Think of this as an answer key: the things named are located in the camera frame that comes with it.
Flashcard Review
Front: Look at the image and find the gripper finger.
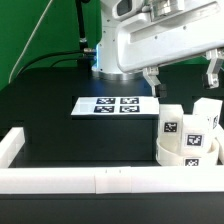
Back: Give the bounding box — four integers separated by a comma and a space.
203, 48, 224, 89
143, 67, 167, 98

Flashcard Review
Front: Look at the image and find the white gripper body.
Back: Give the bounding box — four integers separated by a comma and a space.
115, 0, 224, 72

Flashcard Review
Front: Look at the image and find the white round stool seat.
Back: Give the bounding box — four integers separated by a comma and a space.
156, 139, 219, 166

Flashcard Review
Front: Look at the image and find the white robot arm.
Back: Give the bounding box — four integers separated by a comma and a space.
93, 0, 224, 97

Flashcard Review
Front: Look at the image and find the white marker tag board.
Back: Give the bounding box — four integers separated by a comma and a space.
71, 96, 159, 116

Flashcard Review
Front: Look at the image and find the white U-shaped fence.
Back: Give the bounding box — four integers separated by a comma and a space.
0, 127, 224, 194

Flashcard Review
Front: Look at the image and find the black cable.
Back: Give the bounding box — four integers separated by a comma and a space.
15, 49, 98, 78

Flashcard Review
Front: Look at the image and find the white cable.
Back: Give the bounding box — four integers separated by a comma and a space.
7, 0, 54, 84

